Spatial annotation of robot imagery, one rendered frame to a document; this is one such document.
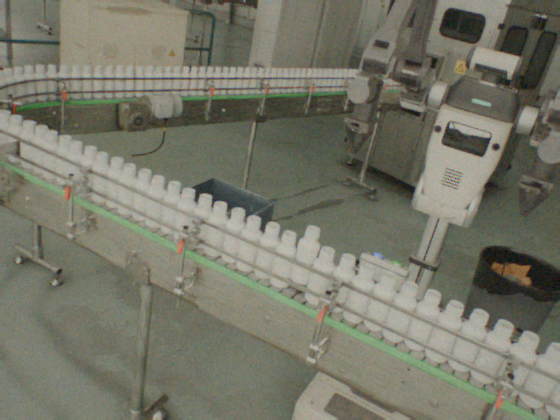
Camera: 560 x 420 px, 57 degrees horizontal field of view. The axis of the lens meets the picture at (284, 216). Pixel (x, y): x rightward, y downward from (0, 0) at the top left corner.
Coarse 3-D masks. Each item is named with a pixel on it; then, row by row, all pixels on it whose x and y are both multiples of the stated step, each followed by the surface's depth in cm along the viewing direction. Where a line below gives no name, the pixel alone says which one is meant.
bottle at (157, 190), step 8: (160, 176) 160; (152, 184) 158; (160, 184) 158; (152, 192) 158; (160, 192) 158; (152, 208) 159; (160, 208) 160; (152, 216) 161; (160, 216) 162; (152, 224) 162
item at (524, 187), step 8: (520, 184) 119; (528, 184) 120; (520, 192) 120; (528, 192) 120; (536, 192) 118; (544, 192) 119; (520, 200) 121; (536, 200) 120; (544, 200) 118; (520, 208) 122; (528, 208) 122
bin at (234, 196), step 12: (216, 180) 221; (204, 192) 218; (216, 192) 223; (228, 192) 220; (240, 192) 217; (228, 204) 221; (240, 204) 219; (252, 204) 216; (264, 204) 213; (264, 216) 206; (264, 228) 210; (180, 300) 181
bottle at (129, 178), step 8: (128, 168) 161; (120, 176) 163; (128, 176) 162; (136, 176) 164; (128, 184) 162; (120, 192) 164; (128, 192) 163; (120, 200) 165; (128, 200) 164; (120, 208) 166
